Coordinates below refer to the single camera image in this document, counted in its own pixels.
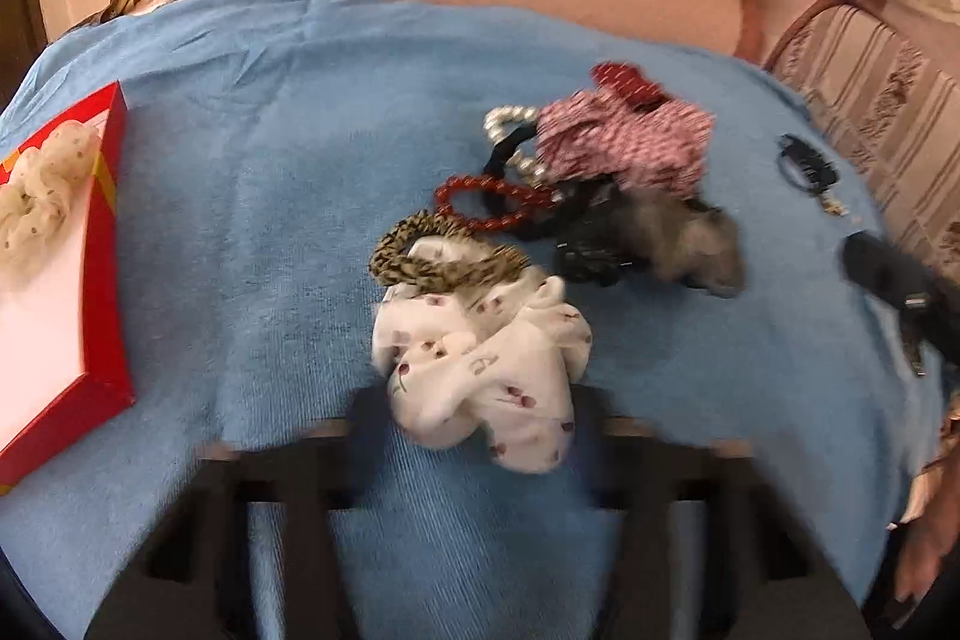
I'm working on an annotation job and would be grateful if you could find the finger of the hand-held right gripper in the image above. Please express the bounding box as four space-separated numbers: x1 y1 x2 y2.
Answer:
838 231 960 378

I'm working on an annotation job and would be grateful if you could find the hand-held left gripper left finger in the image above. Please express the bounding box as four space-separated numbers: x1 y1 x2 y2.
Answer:
84 385 398 640

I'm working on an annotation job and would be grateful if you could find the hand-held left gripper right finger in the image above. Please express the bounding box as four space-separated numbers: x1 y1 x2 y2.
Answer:
570 387 875 640

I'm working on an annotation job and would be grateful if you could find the white cherry-print scrunchie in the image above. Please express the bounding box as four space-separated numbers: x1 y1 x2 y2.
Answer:
371 239 593 476

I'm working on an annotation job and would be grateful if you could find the leopard print scrunchie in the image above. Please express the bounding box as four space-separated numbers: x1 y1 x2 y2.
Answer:
369 211 530 295

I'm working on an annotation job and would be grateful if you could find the grey scrunchie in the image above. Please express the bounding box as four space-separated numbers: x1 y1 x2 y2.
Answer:
600 190 747 300

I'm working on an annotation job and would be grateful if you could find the pink white patterned scrunchie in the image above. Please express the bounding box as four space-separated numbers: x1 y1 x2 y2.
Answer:
536 89 717 195

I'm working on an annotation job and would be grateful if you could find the red bead bracelet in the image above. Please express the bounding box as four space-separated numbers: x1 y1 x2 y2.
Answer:
435 175 563 234

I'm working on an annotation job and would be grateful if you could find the dark red dotted scrunchie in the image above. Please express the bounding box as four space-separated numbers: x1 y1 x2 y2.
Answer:
589 61 676 112

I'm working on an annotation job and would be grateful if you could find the red shallow box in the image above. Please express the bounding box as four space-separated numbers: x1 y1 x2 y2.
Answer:
0 81 137 497

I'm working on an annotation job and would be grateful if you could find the person's right hand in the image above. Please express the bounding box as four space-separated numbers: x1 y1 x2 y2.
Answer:
891 385 960 611

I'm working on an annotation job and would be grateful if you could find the black hair clip with charm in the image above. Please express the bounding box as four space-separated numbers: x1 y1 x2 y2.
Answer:
776 134 848 217

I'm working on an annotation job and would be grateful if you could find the striped floral seat cushion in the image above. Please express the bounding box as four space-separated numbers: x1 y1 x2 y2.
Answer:
761 0 960 281

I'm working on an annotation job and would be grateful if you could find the black claw hair clip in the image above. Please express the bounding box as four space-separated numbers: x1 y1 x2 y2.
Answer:
553 235 650 289

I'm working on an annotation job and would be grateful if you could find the blue blanket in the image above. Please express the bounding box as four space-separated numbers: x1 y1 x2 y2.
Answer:
0 0 938 640

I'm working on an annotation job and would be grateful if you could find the cream dotted scrunchie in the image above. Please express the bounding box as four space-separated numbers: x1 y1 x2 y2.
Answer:
0 121 102 289

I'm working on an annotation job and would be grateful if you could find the black hair tie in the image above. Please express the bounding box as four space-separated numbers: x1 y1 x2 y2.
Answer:
480 128 571 240

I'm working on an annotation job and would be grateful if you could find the pearl bracelet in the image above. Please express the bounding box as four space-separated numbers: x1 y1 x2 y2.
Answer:
484 106 560 184

